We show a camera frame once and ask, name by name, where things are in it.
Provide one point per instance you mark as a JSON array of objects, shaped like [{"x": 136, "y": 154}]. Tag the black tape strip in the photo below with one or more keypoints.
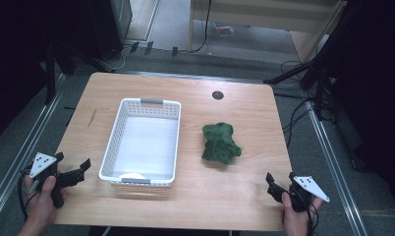
[
  {"x": 134, "y": 47},
  {"x": 174, "y": 51},
  {"x": 148, "y": 48}
]

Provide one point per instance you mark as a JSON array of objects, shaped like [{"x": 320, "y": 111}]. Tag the black cabinet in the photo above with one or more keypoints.
[{"x": 112, "y": 26}]

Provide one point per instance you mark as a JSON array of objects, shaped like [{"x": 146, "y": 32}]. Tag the white plastic basket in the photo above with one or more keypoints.
[{"x": 143, "y": 144}]

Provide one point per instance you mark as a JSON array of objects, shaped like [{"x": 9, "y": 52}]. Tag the metal floor rail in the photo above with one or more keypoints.
[
  {"x": 25, "y": 150},
  {"x": 336, "y": 164}
]

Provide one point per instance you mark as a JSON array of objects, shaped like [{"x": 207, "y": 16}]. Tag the black metal stand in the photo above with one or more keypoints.
[{"x": 50, "y": 75}]

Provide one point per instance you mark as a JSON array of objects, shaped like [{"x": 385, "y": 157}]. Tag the black tripod stand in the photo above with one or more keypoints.
[{"x": 316, "y": 70}]

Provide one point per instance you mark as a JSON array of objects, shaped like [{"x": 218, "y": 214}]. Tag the black round table grommet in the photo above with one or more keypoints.
[{"x": 217, "y": 95}]

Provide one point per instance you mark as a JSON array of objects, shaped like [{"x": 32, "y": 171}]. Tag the red book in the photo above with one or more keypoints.
[{"x": 225, "y": 30}]

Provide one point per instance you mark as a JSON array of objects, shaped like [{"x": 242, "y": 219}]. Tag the black curtain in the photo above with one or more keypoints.
[
  {"x": 12, "y": 65},
  {"x": 379, "y": 82}
]

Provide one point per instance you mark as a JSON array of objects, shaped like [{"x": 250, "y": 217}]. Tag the light wooden shelf unit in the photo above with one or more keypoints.
[{"x": 267, "y": 13}]

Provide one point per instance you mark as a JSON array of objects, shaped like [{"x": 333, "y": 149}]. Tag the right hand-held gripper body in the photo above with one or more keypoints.
[{"x": 308, "y": 187}]

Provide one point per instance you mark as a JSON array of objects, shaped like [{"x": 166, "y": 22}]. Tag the person's left hand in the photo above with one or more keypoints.
[{"x": 41, "y": 206}]

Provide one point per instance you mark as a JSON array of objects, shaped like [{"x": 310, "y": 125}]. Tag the green cloth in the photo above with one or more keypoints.
[{"x": 220, "y": 142}]

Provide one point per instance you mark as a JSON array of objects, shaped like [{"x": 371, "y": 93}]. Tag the person's right hand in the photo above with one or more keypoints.
[{"x": 295, "y": 219}]

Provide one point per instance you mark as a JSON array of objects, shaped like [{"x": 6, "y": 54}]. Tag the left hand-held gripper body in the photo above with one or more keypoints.
[{"x": 41, "y": 164}]

